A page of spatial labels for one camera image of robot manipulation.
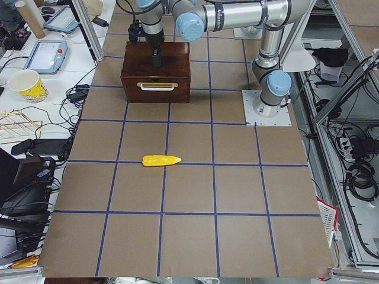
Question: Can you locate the black power adapter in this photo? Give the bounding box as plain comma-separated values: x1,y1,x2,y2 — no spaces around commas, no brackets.
11,138,68,156

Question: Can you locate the gold wire rack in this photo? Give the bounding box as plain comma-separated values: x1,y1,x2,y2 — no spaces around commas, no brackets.
0,110,43,144

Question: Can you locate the cardboard tube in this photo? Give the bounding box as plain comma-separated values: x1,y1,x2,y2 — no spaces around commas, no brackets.
14,1,46,39

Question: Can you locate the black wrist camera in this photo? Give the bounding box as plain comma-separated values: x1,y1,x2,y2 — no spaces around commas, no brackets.
128,20,142,45

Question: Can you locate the blue teach pendant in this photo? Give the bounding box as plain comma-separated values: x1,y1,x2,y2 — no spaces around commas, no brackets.
43,5,78,34
24,40,68,75

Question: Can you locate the yellow corn cob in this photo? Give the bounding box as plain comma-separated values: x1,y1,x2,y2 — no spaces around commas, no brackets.
142,154,182,167

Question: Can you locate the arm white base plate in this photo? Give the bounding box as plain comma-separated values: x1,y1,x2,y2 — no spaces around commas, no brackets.
242,90,291,127
233,26,263,40

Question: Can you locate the red white plastic basket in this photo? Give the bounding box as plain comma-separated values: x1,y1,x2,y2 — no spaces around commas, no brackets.
317,198,339,248

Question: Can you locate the far blue teach pendant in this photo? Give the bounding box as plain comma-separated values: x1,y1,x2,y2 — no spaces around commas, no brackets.
43,5,78,34

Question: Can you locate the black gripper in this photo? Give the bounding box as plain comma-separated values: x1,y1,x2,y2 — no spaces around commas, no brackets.
145,31,164,67

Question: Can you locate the aluminium frame post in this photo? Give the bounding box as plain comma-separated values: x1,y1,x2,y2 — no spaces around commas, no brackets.
69,0,104,62

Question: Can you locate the black cloth on stand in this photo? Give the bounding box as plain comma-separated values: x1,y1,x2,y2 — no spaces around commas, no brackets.
312,47,349,82

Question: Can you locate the dark wooden drawer cabinet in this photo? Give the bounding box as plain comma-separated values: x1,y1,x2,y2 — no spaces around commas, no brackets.
120,41,191,104

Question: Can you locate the wooden drawer with white handle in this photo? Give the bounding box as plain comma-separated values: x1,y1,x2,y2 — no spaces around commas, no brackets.
121,78,190,103

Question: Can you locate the yellow white paper cup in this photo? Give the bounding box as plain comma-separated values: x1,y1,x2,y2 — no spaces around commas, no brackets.
7,69,49,103

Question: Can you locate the black electronics box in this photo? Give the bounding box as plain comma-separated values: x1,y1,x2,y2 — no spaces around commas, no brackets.
1,149,55,266

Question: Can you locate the near blue teach pendant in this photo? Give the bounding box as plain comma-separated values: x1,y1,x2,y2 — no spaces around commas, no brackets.
24,40,68,75

